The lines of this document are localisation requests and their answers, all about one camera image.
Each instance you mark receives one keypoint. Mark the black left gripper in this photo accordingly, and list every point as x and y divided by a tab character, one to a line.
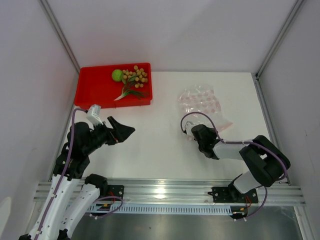
119	133

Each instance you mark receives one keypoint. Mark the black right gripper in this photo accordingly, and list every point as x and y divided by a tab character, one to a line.
212	131

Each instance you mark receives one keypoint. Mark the clear pink-dotted zip bag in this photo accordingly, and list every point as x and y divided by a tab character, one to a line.
200	99

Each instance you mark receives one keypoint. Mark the yellow longan bunch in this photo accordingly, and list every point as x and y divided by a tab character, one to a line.
140	72

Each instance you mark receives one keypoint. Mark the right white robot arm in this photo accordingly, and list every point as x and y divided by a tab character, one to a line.
266	163

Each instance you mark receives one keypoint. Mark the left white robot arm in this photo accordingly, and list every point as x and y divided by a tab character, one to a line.
59	216

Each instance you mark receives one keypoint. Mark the red plastic tray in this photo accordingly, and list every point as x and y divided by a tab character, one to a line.
96	86

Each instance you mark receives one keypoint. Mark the green ball fruit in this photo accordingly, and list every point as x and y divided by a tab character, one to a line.
117	75

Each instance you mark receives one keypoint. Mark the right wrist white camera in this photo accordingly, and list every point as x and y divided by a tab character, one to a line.
188	130

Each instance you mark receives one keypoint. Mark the wrist white camera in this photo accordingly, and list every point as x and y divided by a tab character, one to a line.
93	115
188	130

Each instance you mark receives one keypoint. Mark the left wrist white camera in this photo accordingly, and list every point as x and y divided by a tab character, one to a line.
93	115

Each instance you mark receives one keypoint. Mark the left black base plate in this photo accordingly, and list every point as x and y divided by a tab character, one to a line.
114	192

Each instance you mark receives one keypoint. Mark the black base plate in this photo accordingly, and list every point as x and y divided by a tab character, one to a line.
114	192
232	195

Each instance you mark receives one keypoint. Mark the aluminium table rail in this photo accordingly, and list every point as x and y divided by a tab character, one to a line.
195	192

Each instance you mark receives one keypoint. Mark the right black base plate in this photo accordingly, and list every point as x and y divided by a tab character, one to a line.
232	195

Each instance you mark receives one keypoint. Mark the white slotted cable duct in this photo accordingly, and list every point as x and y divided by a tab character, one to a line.
175	209

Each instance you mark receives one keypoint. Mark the left aluminium frame post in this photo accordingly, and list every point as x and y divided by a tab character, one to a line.
53	21

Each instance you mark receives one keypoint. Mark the aluminium frame post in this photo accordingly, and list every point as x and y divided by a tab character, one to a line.
284	29
53	21

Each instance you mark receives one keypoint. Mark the right aluminium frame post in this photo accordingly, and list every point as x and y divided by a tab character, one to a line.
284	29

